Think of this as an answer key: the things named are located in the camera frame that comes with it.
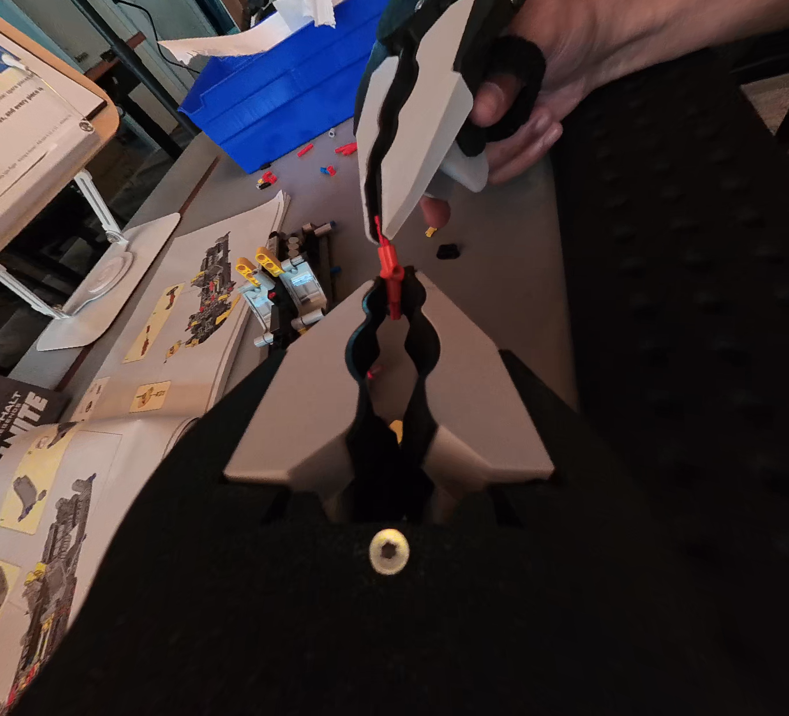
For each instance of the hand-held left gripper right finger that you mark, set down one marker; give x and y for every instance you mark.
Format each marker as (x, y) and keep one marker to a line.
(487, 414)

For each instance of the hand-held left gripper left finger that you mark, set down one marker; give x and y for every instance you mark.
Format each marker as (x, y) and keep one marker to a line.
(289, 414)

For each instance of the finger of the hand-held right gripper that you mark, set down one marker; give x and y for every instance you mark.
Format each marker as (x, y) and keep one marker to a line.
(431, 112)
(370, 112)

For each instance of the lego car chassis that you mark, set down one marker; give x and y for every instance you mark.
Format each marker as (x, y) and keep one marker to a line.
(296, 284)

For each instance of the black lego connector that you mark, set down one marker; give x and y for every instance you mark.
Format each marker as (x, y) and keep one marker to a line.
(448, 251)

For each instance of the red lego axle pin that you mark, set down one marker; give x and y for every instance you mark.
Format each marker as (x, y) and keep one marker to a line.
(389, 272)

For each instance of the person's right forearm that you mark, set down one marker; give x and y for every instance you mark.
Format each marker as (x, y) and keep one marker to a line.
(678, 1)

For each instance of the lego instruction booklet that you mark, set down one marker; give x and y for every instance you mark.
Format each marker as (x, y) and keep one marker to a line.
(185, 371)

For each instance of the small mixed lego piece cluster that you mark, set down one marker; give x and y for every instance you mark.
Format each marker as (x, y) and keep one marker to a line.
(266, 179)

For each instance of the lego set box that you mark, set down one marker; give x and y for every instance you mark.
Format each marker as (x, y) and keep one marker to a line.
(31, 414)

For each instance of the person's right hand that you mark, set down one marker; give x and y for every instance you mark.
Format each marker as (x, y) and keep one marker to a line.
(573, 50)

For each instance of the blue plastic bin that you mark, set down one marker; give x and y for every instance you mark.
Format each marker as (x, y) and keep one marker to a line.
(296, 87)

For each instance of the white paper parts bag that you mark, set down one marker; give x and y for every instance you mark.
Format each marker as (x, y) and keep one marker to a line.
(246, 44)

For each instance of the white adjustable stand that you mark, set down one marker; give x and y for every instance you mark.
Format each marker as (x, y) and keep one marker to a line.
(105, 284)

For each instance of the black metal pole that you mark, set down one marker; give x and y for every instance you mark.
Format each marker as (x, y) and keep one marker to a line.
(123, 56)

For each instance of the illustrated instruction sheet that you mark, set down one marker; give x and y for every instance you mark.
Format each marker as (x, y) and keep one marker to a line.
(37, 118)

